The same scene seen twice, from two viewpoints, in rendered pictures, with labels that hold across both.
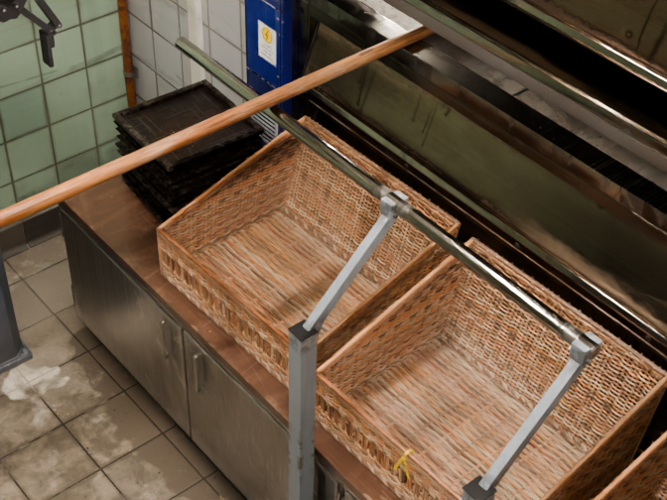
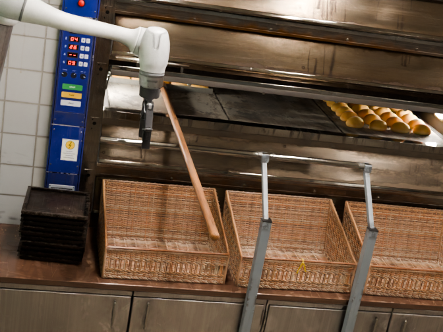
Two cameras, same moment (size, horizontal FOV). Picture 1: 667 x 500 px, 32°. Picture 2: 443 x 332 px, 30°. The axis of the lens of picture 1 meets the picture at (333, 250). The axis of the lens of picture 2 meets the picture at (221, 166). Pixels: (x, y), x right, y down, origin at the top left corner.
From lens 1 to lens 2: 3.03 m
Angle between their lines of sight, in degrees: 56
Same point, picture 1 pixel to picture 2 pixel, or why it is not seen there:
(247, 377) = (196, 288)
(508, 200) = (242, 164)
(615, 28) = (297, 66)
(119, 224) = (48, 272)
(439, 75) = (197, 122)
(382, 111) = (158, 155)
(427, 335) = not seen: hidden behind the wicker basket
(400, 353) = not seen: hidden behind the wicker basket
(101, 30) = not seen: outside the picture
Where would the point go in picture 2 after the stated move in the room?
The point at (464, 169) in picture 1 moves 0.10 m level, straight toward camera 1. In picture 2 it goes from (214, 161) to (230, 168)
